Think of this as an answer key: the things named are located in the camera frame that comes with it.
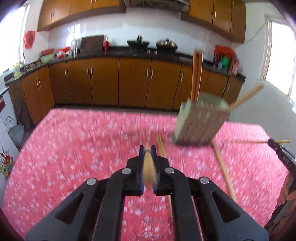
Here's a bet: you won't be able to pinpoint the single bamboo chopstick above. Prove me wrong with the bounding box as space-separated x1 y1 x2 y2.
190 49 199 102

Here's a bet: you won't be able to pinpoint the person right hand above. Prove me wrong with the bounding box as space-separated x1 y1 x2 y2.
277 174 296 206

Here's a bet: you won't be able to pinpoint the red floral tablecloth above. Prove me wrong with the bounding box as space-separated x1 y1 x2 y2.
1 109 287 237

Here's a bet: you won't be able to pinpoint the right window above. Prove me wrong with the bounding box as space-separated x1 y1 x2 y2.
259 16 295 104

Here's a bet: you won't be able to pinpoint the window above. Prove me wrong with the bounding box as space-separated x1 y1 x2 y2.
259 16 295 104
1 4 29 73

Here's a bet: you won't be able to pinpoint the green perforated utensil holder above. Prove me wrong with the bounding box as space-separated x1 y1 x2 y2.
171 92 231 146

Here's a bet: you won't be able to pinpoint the red condiment bottle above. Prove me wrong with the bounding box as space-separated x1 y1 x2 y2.
229 56 240 77

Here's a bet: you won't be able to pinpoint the green container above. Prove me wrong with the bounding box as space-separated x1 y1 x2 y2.
221 56 231 72

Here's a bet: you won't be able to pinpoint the red bag over bottles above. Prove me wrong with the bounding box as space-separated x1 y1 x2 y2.
214 45 236 59

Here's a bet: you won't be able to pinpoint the lower wooden cabinets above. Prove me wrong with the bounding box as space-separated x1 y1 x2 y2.
7 56 244 126

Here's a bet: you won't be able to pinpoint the wooden cabinets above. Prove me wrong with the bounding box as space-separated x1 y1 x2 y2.
37 0 246 43
7 56 244 126

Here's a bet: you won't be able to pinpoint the upper wooden cabinets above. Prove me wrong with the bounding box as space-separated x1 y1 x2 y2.
37 0 246 43

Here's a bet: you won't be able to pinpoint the green basin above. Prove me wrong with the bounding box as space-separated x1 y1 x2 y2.
40 53 55 64

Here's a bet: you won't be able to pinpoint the red white plastic bag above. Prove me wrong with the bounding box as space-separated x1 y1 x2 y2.
56 47 72 59

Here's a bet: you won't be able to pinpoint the yellow detergent bottle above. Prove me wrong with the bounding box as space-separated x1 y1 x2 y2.
13 63 22 78

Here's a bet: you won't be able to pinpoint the black countertop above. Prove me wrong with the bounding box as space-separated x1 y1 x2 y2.
4 46 246 88

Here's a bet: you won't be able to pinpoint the red basin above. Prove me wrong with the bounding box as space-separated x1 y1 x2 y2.
41 48 55 56

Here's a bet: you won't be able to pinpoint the dark wooden cutting board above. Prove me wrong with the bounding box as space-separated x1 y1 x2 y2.
80 35 104 53

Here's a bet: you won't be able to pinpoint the red thermos bottle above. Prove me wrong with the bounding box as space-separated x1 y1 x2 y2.
103 36 110 52

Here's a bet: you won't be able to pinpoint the sink faucet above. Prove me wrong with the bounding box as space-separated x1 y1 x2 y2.
22 53 28 72

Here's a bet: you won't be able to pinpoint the left window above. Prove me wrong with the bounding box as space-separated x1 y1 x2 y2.
1 4 29 73

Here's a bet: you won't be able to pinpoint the wire basket on floor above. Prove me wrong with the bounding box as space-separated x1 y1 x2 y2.
5 116 25 147

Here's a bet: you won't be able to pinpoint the wall power cable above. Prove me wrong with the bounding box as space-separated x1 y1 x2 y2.
245 21 266 43

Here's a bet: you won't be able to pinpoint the black wok with handle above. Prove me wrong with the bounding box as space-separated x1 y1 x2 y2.
127 35 149 53

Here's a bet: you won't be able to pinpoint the red plastic bag on wall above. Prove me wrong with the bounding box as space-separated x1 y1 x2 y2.
23 30 36 50

